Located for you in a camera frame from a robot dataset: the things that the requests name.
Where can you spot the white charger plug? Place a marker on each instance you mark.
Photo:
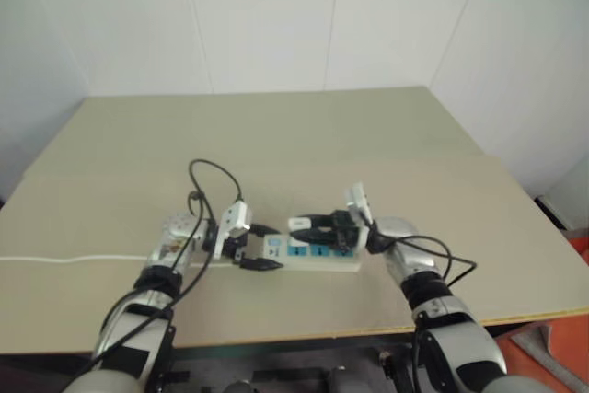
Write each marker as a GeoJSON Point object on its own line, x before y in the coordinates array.
{"type": "Point", "coordinates": [297, 224]}

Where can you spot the black table frame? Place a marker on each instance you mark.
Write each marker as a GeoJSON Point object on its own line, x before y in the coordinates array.
{"type": "Point", "coordinates": [285, 356]}

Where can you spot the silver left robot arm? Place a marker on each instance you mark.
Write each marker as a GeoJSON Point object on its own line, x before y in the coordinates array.
{"type": "Point", "coordinates": [162, 246]}

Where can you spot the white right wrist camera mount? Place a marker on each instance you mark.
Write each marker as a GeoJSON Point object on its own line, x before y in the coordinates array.
{"type": "Point", "coordinates": [358, 199]}

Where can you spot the dark rounded shape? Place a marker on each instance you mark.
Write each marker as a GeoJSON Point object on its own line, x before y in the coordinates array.
{"type": "Point", "coordinates": [239, 386]}

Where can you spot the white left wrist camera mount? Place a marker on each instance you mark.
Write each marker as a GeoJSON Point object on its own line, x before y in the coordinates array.
{"type": "Point", "coordinates": [237, 218]}

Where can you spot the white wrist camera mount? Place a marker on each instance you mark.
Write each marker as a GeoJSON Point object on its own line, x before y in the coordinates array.
{"type": "Point", "coordinates": [358, 199]}
{"type": "Point", "coordinates": [237, 218]}

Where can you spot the white power strip blue sockets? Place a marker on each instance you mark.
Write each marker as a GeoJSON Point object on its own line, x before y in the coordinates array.
{"type": "Point", "coordinates": [322, 265]}

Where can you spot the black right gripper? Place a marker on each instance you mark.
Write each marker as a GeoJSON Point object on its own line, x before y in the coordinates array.
{"type": "Point", "coordinates": [343, 229]}

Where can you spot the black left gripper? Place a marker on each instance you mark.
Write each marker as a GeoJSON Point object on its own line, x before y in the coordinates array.
{"type": "Point", "coordinates": [239, 243]}

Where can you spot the orange bin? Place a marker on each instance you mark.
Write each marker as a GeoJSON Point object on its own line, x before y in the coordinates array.
{"type": "Point", "coordinates": [580, 250]}

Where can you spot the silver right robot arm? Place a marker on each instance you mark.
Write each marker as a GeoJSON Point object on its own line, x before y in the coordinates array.
{"type": "Point", "coordinates": [407, 232]}

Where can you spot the grey metal bracket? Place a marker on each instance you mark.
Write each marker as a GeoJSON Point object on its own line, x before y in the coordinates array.
{"type": "Point", "coordinates": [550, 354]}

